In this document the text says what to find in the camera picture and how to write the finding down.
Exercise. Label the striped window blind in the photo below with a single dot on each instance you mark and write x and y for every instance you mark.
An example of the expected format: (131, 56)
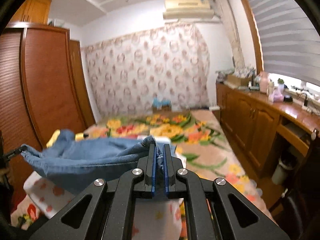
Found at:
(289, 41)

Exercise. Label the wooden sideboard cabinet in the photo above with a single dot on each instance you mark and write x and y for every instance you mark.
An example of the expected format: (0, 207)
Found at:
(263, 130)

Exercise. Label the pink bottle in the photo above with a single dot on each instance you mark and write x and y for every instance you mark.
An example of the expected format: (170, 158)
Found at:
(263, 83)

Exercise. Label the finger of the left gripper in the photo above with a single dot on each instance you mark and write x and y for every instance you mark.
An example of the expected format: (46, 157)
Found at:
(8, 156)

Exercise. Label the cardboard box with blue item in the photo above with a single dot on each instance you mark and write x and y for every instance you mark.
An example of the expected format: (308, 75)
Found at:
(161, 105)

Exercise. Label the white strawberry print sheet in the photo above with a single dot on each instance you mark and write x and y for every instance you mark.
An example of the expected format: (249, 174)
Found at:
(118, 187)

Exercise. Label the blue denim pants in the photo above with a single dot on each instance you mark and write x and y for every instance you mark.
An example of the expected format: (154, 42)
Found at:
(73, 165)

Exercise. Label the brown cardboard box on cabinet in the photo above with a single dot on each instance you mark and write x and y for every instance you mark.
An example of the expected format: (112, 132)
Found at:
(238, 81)

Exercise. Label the wooden louvered wardrobe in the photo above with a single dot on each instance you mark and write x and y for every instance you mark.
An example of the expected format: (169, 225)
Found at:
(42, 80)

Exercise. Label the floral brown blanket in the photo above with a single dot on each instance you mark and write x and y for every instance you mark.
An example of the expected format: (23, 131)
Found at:
(197, 139)

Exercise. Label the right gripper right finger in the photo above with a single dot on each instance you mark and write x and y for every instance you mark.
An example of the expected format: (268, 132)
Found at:
(215, 209)

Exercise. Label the wall air conditioner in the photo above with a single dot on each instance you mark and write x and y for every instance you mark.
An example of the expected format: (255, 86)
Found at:
(180, 9)

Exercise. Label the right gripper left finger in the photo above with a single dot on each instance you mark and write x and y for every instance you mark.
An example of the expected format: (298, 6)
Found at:
(105, 209)

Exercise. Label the small potted plant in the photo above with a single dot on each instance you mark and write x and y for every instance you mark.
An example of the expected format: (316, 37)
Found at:
(280, 87)

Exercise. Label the grey waste bin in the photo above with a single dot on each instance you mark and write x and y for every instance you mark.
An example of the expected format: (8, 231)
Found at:
(281, 172)

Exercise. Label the yellow plush toy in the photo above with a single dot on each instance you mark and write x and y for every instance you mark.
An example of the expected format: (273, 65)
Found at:
(52, 140)

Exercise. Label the circle patterned lace curtain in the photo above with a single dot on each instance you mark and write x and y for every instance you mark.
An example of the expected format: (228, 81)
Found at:
(137, 72)

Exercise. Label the beige side curtain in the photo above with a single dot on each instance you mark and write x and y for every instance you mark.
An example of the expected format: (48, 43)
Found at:
(228, 20)

